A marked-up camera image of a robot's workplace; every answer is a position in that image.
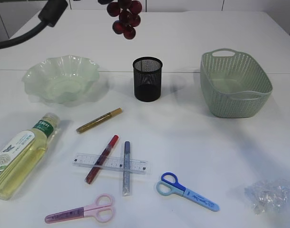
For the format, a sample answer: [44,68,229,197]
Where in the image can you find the red glitter pen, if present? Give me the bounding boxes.
[85,135,119,184]

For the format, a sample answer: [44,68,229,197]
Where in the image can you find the yellow tea bottle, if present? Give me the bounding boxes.
[0,113,60,200]

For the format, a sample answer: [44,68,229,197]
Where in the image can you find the pink purple scissors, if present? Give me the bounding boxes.
[45,193,115,224]

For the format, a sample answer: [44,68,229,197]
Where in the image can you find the blue scissors with cap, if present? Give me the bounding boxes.
[156,172,220,212]

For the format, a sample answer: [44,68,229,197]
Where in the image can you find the clear plastic ruler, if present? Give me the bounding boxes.
[73,153,151,174]

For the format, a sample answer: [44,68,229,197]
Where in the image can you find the silver glitter pen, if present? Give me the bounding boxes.
[122,141,131,197]

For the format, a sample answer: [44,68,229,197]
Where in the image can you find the green woven plastic basket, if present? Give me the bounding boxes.
[200,48,273,118]

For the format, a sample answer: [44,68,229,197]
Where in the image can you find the black mesh pen cup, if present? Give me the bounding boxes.
[132,57,163,102]

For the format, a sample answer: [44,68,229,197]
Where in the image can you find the clear plastic sheet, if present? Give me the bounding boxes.
[244,179,290,215]

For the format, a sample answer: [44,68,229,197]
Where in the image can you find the gold glitter pen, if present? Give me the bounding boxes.
[76,108,122,133]

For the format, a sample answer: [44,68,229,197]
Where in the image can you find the purple artificial grape bunch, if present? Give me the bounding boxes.
[97,0,142,40]

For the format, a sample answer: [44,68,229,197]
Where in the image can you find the pale green wavy plate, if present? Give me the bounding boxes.
[22,55,99,104]

